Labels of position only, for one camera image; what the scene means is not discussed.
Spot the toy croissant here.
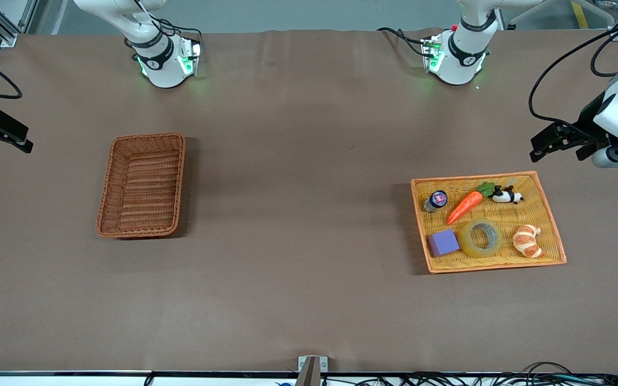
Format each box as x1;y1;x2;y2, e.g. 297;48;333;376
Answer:
512;224;545;259

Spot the clear yellowish tape roll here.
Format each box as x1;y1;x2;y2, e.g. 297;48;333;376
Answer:
459;219;503;258

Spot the black white panda figurine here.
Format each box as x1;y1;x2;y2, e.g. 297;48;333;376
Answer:
491;185;524;205

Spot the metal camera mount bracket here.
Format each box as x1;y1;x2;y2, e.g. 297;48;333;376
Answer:
298;355;328;386

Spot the yellow orange-rimmed wicker basket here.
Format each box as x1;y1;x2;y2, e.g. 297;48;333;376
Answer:
410;171;567;274

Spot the brown wicker basket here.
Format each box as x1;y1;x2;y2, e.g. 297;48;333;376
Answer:
96;133;186;239

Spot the small jar with black lid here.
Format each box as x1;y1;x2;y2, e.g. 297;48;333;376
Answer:
423;190;448;213

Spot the orange toy carrot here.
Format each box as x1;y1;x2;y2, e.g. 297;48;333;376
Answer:
447;182;496;225

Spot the purple foam cube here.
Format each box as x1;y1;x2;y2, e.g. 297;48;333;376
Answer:
429;229;461;258

